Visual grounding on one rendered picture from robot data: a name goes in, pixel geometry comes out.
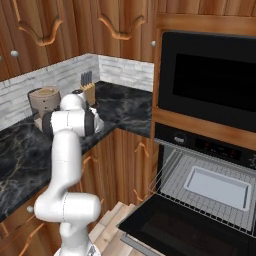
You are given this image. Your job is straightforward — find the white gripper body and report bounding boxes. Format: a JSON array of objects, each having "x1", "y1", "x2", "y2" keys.
[{"x1": 94, "y1": 108, "x2": 105, "y2": 134}]

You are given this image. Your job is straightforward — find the wooden base cupboard door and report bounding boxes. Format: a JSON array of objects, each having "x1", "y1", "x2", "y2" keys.
[
  {"x1": 116, "y1": 127, "x2": 156, "y2": 206},
  {"x1": 78, "y1": 130, "x2": 118, "y2": 221},
  {"x1": 0, "y1": 186, "x2": 65, "y2": 256}
]

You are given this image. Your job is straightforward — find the black built-in microwave oven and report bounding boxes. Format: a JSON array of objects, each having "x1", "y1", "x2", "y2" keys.
[{"x1": 157, "y1": 30, "x2": 256, "y2": 134}]

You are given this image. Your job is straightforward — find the black oven door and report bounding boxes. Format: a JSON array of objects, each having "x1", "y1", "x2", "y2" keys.
[{"x1": 117, "y1": 193, "x2": 256, "y2": 256}]

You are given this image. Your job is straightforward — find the wooden oven housing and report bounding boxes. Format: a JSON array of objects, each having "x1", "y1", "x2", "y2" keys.
[{"x1": 150, "y1": 12, "x2": 256, "y2": 204}]

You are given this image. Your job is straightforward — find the wooden knife block with knives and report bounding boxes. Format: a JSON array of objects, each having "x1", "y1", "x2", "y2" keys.
[{"x1": 79, "y1": 70, "x2": 97, "y2": 106}]

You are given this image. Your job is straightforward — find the brown grey round canister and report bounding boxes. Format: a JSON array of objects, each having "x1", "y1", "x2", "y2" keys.
[{"x1": 27, "y1": 86, "x2": 62, "y2": 120}]

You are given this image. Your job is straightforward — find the tan wooden board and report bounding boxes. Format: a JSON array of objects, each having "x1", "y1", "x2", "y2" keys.
[{"x1": 34, "y1": 115, "x2": 44, "y2": 132}]

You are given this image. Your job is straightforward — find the pale grey baking tray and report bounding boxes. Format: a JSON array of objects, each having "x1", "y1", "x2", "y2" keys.
[{"x1": 183, "y1": 165, "x2": 252, "y2": 212}]

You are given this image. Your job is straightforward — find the wire oven rack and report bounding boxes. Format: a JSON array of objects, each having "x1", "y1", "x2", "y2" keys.
[{"x1": 147, "y1": 147, "x2": 256, "y2": 235}]

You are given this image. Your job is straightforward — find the wooden wall cupboard door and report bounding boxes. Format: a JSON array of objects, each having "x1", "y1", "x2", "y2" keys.
[
  {"x1": 4, "y1": 0, "x2": 81, "y2": 80},
  {"x1": 89, "y1": 0, "x2": 158, "y2": 64}
]

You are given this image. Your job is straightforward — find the grey oven door handle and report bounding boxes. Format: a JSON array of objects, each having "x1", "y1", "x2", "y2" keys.
[{"x1": 119, "y1": 232, "x2": 164, "y2": 256}]

